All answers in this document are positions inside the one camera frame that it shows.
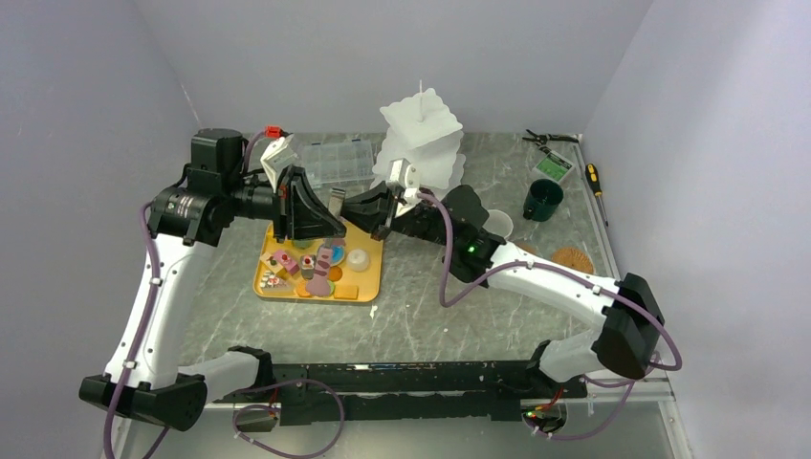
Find tan waffle round cookie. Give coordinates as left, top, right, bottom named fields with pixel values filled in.
left=295, top=279, right=312, bottom=298

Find blue frosted donut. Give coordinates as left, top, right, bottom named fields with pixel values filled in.
left=331, top=245, right=346, bottom=266

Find pink handled tongs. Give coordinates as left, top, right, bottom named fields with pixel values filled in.
left=305, top=188, right=347, bottom=299

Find pink cake with cherry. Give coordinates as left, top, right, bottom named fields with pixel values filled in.
left=272, top=250, right=300, bottom=275

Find dark green mug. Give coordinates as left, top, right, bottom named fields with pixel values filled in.
left=522, top=179, right=564, bottom=223

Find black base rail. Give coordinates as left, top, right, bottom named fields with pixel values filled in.
left=214, top=361, right=587, bottom=426

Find white round cupcake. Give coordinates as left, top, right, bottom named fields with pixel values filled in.
left=346, top=249, right=371, bottom=273

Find white triangle cake slice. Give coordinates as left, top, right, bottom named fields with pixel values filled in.
left=258, top=271, right=294, bottom=296

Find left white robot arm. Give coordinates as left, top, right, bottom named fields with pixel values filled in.
left=78, top=127, right=346, bottom=431

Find grey cake with strawberry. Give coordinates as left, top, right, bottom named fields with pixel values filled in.
left=298, top=254, right=316, bottom=280

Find green white packet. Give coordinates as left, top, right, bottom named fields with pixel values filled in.
left=531, top=150, right=576, bottom=185

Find orange round cookie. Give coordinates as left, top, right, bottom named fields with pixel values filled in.
left=328, top=266, right=343, bottom=282

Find yellow cake piece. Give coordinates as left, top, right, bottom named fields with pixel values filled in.
left=259, top=251, right=284, bottom=274

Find clear plastic compartment box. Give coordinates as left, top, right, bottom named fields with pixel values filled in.
left=298, top=139, right=374, bottom=188

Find white three-tier dessert stand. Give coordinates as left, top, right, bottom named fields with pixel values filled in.
left=372, top=88, right=466, bottom=195

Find yellow black screwdriver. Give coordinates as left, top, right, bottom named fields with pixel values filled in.
left=585, top=163, right=609, bottom=227

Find white blue mug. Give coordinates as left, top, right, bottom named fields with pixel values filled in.
left=482, top=209, right=515, bottom=239

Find black pliers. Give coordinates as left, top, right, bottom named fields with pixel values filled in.
left=522, top=129, right=581, bottom=147

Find yellow serving tray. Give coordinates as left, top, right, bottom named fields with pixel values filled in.
left=252, top=222, right=384, bottom=303

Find yellow square biscuit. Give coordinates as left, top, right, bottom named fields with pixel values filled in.
left=333, top=283, right=360, bottom=301

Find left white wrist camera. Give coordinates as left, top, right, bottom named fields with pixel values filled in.
left=260, top=134, right=298, bottom=190

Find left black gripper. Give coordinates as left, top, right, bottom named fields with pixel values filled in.
left=223, top=164, right=345, bottom=244

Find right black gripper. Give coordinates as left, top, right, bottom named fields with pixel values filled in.
left=328, top=181, right=458, bottom=248

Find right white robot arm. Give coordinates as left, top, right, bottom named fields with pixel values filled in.
left=340, top=184, right=665, bottom=397

